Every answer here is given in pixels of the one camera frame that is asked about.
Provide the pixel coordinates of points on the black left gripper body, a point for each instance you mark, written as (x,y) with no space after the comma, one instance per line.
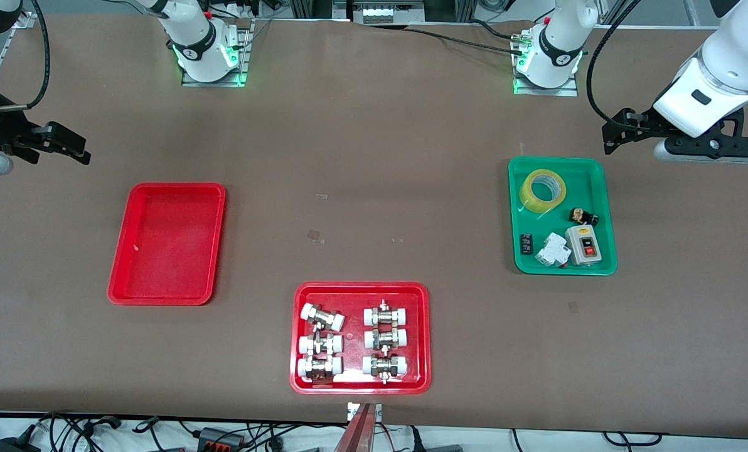
(644,127)

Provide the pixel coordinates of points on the yellow tape roll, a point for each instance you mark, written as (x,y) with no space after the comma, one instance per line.
(528,194)

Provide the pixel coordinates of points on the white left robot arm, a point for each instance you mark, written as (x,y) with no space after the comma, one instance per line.
(725,63)

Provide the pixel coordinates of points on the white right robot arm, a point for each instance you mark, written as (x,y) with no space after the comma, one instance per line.
(192,37)

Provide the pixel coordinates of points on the empty red plastic tray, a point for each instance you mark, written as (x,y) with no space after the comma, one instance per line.
(167,245)

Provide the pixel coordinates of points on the green plastic tray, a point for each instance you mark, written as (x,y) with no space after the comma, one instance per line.
(537,263)

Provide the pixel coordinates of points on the red tray with fittings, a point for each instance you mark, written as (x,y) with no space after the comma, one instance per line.
(354,339)

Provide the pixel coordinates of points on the small black brown component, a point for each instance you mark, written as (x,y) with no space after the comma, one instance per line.
(584,217)

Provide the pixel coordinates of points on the white circuit breaker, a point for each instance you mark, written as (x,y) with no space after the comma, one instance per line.
(553,251)

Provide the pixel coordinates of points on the small black rectangular component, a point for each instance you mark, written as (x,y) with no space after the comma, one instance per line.
(526,243)

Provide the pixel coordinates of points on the white power strip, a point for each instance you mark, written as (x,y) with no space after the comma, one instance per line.
(380,12)

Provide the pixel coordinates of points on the metal pipe fitting white caps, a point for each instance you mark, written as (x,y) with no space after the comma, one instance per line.
(319,367)
(386,339)
(319,344)
(384,365)
(386,315)
(322,317)

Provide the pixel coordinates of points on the black power adapter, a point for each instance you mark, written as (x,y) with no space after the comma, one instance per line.
(16,446)

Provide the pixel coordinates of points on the grey connector block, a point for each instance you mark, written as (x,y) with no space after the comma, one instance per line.
(214,434)

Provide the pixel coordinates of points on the red metal bar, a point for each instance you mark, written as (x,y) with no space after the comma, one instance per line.
(358,436)

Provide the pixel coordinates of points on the aluminium table rail bracket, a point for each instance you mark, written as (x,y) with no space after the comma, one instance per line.
(27,22)

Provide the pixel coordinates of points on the grey switch box red button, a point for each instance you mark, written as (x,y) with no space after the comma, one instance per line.
(584,246)

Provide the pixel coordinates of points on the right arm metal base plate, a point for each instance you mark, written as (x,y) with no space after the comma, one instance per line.
(245,63)

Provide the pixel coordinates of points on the aluminium frame post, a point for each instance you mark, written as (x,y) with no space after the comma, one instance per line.
(305,7)

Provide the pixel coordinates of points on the silver metal bracket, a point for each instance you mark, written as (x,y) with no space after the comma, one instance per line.
(351,411)

